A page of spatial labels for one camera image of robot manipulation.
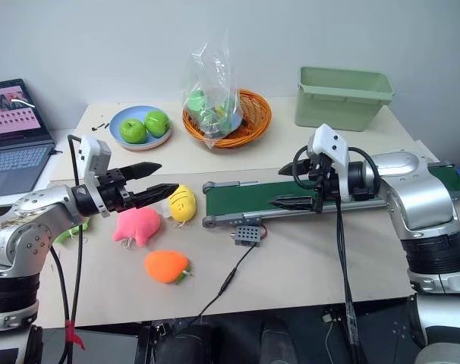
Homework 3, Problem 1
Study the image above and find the grey laptop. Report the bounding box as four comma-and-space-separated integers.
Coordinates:
0, 78, 57, 199

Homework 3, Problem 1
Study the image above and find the yellow plush toy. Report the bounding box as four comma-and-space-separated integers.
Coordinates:
168, 184, 198, 223

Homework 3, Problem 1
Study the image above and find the clear plastic bag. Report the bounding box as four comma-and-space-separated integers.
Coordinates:
180, 27, 241, 151

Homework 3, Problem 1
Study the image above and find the white plug with cord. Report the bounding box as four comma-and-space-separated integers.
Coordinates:
322, 308, 341, 364

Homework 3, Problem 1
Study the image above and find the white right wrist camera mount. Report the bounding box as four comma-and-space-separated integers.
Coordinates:
307, 123, 352, 199

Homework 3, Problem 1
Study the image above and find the green plastic bin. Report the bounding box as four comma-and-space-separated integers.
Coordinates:
294, 66, 395, 132

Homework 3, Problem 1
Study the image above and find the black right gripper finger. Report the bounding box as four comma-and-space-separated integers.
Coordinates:
279, 158, 312, 177
269, 195, 314, 211

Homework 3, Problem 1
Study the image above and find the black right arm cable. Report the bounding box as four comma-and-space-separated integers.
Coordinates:
293, 145, 381, 364

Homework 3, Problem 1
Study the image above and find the orange wicker basket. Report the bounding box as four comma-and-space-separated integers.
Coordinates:
181, 88, 273, 149

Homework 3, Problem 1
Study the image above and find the red tape strip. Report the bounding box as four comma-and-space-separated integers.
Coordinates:
64, 319, 87, 350

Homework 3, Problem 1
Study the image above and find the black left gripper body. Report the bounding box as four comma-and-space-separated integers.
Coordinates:
96, 168, 134, 214

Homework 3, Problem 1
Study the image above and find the grey control box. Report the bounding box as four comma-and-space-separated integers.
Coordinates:
230, 225, 263, 248

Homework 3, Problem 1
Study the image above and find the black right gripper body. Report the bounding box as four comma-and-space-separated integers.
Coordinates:
307, 152, 342, 213

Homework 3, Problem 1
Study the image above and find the dark rounded shape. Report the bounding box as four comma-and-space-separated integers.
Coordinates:
259, 315, 293, 364
159, 321, 216, 364

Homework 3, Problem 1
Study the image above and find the green plush toy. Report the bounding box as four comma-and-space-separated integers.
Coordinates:
55, 218, 93, 244

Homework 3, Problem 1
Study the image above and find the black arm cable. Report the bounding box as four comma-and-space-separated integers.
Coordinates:
49, 134, 85, 364
293, 145, 381, 364

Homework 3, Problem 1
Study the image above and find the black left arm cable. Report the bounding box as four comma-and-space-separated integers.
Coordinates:
49, 134, 85, 364

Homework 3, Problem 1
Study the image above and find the orange plush toy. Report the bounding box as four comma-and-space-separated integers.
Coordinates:
143, 249, 195, 286

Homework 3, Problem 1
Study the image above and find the green conveyor belt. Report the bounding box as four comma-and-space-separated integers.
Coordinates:
201, 161, 460, 229

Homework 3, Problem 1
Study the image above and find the blue plate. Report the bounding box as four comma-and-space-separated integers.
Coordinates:
109, 105, 175, 152

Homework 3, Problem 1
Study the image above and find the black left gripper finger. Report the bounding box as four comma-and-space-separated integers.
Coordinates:
130, 184, 181, 209
119, 162, 163, 181

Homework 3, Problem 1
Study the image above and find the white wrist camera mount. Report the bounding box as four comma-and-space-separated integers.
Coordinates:
307, 123, 352, 199
79, 134, 112, 218

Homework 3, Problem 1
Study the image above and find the green apple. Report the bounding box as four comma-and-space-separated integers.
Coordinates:
143, 110, 172, 138
118, 118, 148, 145

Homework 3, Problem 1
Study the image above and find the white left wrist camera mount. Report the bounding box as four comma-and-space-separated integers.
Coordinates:
79, 134, 112, 218

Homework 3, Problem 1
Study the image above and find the black cable with ferrite bead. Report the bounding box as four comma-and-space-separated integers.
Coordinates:
197, 242, 254, 318

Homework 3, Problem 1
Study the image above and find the pink plush toy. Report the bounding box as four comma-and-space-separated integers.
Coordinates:
112, 208, 163, 249

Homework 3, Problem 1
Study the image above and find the green toy in bag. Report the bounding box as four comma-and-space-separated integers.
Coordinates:
187, 89, 209, 114

